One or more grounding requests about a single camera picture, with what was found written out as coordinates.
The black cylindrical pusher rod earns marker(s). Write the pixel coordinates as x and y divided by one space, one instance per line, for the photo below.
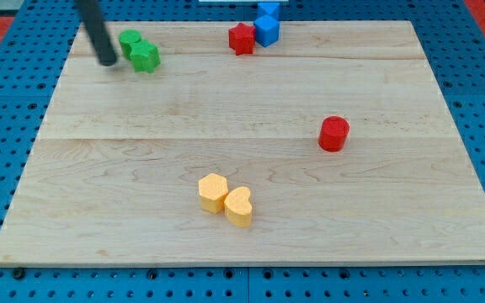
93 21

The green circle block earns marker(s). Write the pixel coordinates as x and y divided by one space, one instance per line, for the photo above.
126 39

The green star block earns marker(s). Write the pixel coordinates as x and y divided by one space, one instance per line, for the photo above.
144 56

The red star block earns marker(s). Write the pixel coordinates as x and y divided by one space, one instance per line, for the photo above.
241 39

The blue cube block front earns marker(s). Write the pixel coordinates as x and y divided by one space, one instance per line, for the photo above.
267 30

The blue block rear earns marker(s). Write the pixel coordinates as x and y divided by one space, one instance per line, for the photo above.
271 9

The yellow hexagon block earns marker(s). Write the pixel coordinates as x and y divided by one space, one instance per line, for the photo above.
213 189

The yellow heart block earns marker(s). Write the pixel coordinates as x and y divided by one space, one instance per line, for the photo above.
238 208

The red cylinder block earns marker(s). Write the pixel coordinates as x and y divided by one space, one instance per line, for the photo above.
333 133

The light wooden board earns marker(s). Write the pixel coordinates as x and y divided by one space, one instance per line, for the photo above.
112 178

